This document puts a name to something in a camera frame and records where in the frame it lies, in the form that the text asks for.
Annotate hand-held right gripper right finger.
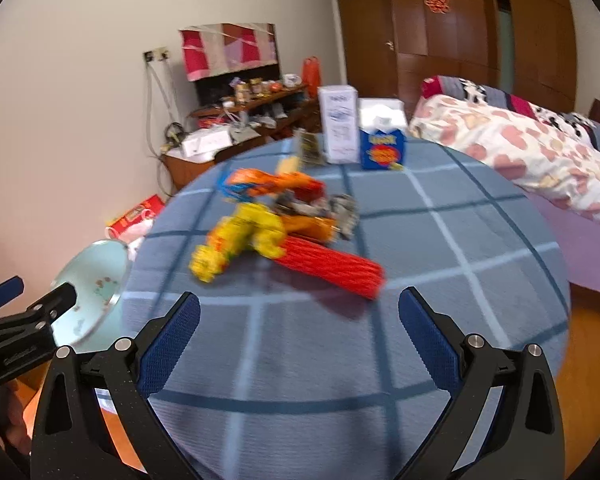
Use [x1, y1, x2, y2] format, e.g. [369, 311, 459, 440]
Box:
[398, 287, 566, 480]

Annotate dark snack packet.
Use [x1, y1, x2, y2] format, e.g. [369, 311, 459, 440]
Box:
[295, 129, 326, 167]

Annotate hanging power cables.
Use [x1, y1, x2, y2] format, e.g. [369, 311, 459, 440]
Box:
[147, 60, 182, 197]

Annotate brown wooden door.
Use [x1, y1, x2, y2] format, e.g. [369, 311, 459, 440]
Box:
[338, 0, 399, 102]

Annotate brown wooden wardrobe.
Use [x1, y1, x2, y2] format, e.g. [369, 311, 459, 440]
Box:
[310, 0, 577, 127]

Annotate yellow plastic bag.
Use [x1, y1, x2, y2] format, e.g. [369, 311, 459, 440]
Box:
[188, 203, 286, 284]

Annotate orange snack wrapper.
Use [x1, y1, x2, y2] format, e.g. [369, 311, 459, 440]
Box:
[219, 168, 327, 207]

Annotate blue drink carton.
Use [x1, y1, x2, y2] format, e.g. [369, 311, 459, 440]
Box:
[358, 98, 409, 171]

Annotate folded floral striped blanket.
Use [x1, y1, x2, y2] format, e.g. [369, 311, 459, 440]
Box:
[419, 74, 600, 162]

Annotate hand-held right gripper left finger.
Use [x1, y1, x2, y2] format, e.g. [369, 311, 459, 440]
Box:
[30, 290, 203, 480]

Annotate red cardboard box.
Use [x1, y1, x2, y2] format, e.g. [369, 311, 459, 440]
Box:
[104, 194, 167, 242]

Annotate black television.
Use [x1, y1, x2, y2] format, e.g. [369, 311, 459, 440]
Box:
[192, 23, 284, 107]

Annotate white milk carton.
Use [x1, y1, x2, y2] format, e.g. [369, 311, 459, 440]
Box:
[317, 84, 360, 165]

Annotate red foam mesh net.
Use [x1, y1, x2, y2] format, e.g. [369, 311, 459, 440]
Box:
[272, 236, 386, 302]

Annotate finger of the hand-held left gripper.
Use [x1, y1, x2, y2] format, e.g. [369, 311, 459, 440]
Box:
[27, 282, 79, 335]
[0, 276, 25, 322]

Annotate pink heart quilt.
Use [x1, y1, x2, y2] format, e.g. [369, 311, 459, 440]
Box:
[407, 94, 600, 234]

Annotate red pink television cloth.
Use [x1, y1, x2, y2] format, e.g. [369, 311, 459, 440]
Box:
[178, 22, 279, 82]

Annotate white flat box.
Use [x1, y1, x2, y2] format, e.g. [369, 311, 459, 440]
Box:
[181, 129, 231, 157]

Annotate light blue paw-print bin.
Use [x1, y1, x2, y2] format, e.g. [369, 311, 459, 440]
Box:
[51, 239, 132, 352]

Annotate orange plastic bag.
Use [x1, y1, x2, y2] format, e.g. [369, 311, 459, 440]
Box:
[302, 56, 323, 99]

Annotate blue plaid tablecloth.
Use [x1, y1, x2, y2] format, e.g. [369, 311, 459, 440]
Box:
[99, 132, 574, 480]

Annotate wooden television cabinet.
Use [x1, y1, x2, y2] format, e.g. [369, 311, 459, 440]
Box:
[162, 82, 327, 197]

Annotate person's left hand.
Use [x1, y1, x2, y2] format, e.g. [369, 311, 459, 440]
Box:
[0, 385, 37, 456]

